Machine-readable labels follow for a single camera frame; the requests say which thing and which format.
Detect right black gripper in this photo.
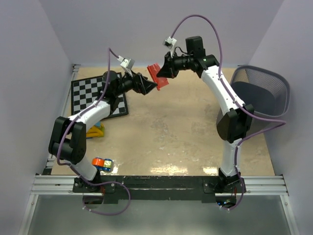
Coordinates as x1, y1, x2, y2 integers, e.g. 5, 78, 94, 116
157, 50, 193, 79

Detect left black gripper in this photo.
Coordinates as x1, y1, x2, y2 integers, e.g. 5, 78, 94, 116
114, 68, 157, 97

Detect red plastic trash bag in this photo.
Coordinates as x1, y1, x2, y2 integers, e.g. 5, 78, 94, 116
147, 63, 169, 91

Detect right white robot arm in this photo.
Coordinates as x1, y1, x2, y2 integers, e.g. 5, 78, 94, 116
157, 36, 254, 192

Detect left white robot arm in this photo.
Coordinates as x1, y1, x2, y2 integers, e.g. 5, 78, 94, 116
48, 70, 157, 192

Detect grey mesh trash bin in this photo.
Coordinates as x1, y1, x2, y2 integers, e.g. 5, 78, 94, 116
230, 65, 291, 133

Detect black white chessboard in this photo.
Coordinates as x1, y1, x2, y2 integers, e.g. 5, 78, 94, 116
71, 75, 129, 119

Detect yellow blue toy blocks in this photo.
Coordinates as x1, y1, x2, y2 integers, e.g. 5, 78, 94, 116
86, 121, 105, 139

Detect orange tape roll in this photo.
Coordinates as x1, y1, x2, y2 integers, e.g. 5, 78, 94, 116
91, 157, 105, 170

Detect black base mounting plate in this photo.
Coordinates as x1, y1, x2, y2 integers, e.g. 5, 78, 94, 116
73, 175, 246, 205

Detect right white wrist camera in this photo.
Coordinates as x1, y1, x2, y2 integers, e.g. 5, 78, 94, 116
162, 37, 177, 57

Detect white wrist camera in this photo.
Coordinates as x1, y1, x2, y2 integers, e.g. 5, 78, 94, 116
118, 56, 135, 76
162, 37, 177, 57

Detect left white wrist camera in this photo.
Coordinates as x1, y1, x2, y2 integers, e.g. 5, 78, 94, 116
118, 56, 135, 76

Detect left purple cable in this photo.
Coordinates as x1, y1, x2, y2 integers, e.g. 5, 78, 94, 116
56, 47, 131, 216

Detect purple cable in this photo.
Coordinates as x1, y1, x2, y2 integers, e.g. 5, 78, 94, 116
171, 14, 287, 211
56, 47, 131, 216

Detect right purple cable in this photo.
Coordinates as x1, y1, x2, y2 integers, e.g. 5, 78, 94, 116
171, 14, 287, 211

